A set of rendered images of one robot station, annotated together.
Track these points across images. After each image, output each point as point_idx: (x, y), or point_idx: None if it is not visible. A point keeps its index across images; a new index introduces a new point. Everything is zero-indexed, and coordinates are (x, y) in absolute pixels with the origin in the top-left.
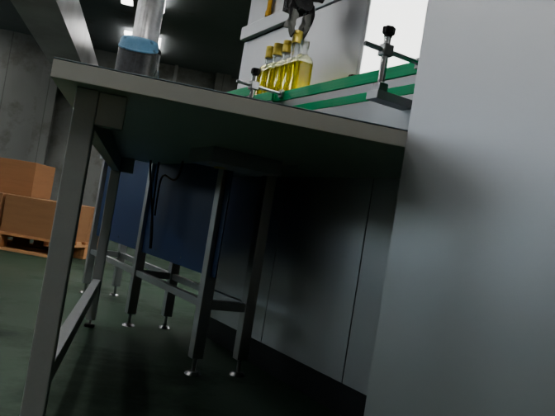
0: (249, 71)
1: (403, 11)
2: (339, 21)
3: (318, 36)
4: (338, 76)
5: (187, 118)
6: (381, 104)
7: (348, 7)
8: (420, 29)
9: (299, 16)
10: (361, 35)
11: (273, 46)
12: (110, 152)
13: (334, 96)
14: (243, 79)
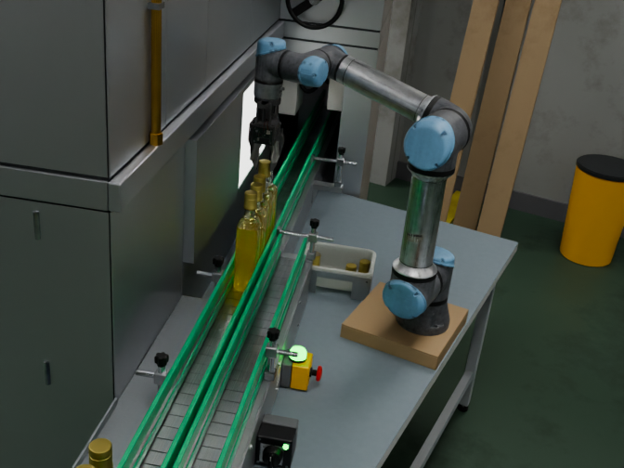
0: (130, 258)
1: (253, 110)
2: (229, 128)
3: (217, 152)
4: (230, 186)
5: None
6: (309, 191)
7: (233, 111)
8: None
9: (249, 141)
10: (240, 137)
11: (261, 190)
12: None
13: (292, 203)
14: (123, 281)
